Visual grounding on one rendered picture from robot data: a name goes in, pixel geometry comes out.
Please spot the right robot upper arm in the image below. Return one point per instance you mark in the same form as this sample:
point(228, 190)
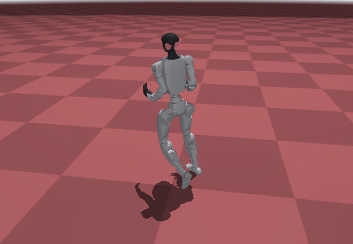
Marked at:
point(190, 71)

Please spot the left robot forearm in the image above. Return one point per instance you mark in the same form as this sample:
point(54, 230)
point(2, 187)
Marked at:
point(157, 95)

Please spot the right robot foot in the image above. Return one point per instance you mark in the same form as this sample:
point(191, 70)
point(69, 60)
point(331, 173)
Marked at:
point(197, 170)

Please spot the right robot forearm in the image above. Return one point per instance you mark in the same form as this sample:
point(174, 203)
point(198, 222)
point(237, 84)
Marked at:
point(190, 88)

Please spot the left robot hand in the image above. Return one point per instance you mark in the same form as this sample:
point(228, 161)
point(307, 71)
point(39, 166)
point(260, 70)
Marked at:
point(145, 90)

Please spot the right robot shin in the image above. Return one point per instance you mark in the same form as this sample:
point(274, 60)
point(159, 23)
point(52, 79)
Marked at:
point(192, 152)

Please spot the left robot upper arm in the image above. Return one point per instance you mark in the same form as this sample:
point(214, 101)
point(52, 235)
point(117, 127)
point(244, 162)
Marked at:
point(157, 69)

